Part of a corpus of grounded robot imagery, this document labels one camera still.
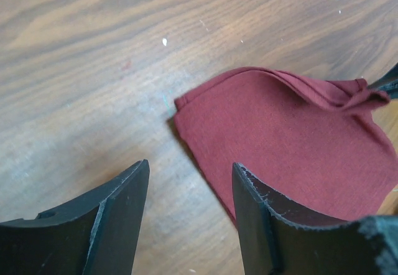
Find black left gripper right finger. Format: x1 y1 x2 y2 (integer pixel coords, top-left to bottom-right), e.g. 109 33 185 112
232 163 397 274

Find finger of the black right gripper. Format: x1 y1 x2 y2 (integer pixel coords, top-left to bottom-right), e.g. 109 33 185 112
368 63 398 100

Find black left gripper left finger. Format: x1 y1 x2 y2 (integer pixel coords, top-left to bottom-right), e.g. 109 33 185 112
1 160 150 274

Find dark red cloth napkin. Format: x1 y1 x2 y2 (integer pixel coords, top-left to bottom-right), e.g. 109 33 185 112
174 67 397 220

